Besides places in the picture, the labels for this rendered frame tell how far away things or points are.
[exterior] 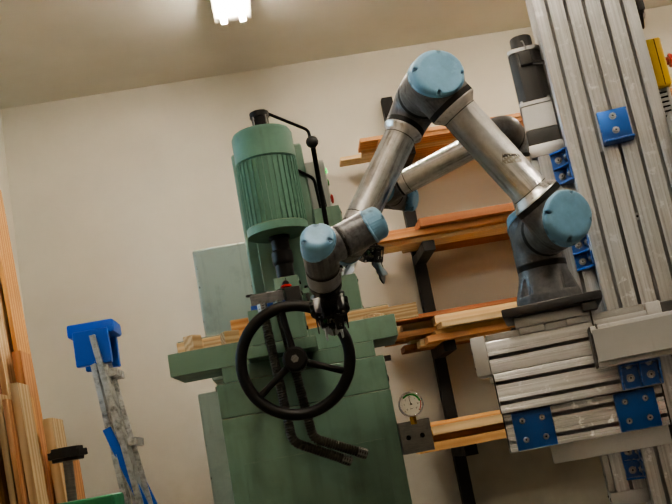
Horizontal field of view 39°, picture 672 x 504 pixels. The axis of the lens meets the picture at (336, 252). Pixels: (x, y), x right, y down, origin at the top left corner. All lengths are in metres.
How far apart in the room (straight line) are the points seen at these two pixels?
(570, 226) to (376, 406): 0.72
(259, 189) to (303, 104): 2.70
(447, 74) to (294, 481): 1.08
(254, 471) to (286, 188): 0.78
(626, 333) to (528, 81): 0.83
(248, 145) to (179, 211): 2.52
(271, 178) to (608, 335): 1.06
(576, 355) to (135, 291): 3.31
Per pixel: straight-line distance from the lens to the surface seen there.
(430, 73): 2.15
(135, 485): 3.31
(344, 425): 2.49
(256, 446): 2.50
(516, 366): 2.22
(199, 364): 2.53
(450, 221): 4.68
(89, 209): 5.30
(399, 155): 2.23
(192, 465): 5.04
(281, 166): 2.71
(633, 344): 2.11
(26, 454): 3.78
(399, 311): 2.68
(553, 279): 2.24
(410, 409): 2.44
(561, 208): 2.14
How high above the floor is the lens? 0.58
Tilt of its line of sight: 12 degrees up
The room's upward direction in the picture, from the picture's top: 11 degrees counter-clockwise
